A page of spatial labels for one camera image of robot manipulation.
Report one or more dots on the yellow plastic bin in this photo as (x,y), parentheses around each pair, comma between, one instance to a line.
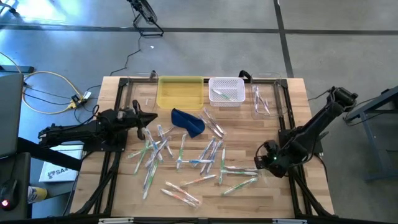
(180,93)

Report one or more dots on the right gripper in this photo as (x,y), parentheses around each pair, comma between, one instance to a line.
(273,165)

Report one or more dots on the grey metal table frame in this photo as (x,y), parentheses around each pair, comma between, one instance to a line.
(373,146)

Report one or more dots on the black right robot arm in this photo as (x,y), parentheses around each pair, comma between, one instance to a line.
(320,121)

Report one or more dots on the black computer mouse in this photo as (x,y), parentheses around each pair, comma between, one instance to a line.
(8,194)

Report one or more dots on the pink toothbrush in clear wrapper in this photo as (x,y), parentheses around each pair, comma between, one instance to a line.
(168,130)

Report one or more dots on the yellow white cup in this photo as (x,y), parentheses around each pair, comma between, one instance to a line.
(37,194)

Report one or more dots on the white printed box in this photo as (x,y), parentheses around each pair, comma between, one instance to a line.
(59,174)

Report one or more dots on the white perforated plastic basket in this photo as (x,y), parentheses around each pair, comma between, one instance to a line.
(231,85)

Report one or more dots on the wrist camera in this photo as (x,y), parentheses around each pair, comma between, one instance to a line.
(124,114)
(270,146)

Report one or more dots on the clear plastic bin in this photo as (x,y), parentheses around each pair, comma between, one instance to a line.
(149,90)
(273,93)

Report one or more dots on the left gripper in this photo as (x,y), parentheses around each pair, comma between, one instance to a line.
(139,119)

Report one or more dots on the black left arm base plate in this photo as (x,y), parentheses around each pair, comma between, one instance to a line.
(93,146)

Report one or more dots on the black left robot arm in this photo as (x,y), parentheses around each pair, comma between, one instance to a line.
(77,130)

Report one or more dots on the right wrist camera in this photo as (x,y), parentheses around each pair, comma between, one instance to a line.
(270,146)

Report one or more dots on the black desk beam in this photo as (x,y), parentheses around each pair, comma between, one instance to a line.
(46,154)

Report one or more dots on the green toothbrush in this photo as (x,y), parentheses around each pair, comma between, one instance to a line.
(137,166)
(222,94)
(151,180)
(239,186)
(181,152)
(140,152)
(222,161)
(239,173)

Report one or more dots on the black desk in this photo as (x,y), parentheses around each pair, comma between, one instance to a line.
(21,168)

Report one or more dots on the orange toothbrush in clear wrapper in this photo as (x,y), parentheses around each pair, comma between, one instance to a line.
(199,180)
(182,191)
(177,197)

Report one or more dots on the blue cloth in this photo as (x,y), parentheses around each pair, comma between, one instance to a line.
(186,123)

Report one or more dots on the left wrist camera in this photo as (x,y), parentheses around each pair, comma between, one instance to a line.
(124,114)

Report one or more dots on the grey laptop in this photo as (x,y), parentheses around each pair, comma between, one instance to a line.
(11,115)

